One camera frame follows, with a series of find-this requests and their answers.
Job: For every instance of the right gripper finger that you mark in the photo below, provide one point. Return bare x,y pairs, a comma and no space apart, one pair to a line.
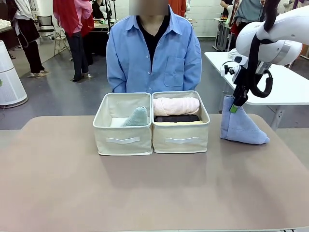
236,99
243,97

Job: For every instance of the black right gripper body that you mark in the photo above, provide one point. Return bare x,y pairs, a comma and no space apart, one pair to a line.
243,79

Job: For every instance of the blue cone towel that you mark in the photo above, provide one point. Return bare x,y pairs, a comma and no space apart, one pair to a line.
239,130

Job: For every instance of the dark grey towel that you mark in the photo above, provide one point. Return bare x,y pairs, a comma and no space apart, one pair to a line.
176,118

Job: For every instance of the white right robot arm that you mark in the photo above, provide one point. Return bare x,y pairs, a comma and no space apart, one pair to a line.
285,31

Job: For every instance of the white folding table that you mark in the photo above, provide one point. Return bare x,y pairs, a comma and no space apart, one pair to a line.
285,96

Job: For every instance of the white crumpled cloth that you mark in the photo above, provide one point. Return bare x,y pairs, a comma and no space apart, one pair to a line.
233,54

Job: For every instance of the pink rolled towel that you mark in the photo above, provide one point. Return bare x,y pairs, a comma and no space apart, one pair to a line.
176,106

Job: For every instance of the yellow rolled towel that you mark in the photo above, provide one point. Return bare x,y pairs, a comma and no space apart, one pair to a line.
178,122

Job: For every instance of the blue garment on mannequin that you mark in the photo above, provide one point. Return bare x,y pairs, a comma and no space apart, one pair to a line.
248,12

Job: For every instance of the beige fabric storage bin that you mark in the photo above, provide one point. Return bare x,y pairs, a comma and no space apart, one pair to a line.
159,135
101,135

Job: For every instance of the orange hanging garment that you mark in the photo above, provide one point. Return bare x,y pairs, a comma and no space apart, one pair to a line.
177,7

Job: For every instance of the teal cone folded towel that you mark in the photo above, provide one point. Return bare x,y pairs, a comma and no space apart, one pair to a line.
137,118

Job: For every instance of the person in blue shirt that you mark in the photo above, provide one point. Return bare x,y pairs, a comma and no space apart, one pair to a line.
130,60

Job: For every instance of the black background desk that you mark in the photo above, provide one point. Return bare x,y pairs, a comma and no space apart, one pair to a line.
100,27

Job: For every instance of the bystander in red top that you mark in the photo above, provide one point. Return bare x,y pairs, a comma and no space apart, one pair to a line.
70,17

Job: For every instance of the black mesh office chair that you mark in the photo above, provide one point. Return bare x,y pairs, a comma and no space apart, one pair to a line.
46,22

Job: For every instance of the bystander in black trousers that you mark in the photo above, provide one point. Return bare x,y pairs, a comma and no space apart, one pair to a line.
31,43

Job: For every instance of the white cylindrical air purifier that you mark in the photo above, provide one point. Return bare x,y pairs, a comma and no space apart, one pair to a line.
9,84

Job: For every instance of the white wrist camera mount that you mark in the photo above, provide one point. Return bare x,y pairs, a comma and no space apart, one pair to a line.
231,71

